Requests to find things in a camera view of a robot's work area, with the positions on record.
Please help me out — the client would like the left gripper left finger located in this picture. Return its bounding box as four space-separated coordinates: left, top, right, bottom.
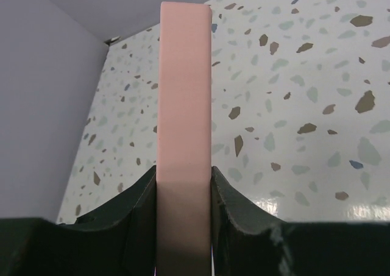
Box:
1 166 157 275

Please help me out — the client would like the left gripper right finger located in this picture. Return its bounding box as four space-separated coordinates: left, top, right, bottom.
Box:
211 166 389 276

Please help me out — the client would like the pink power strip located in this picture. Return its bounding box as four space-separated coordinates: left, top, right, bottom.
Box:
156 2 211 275

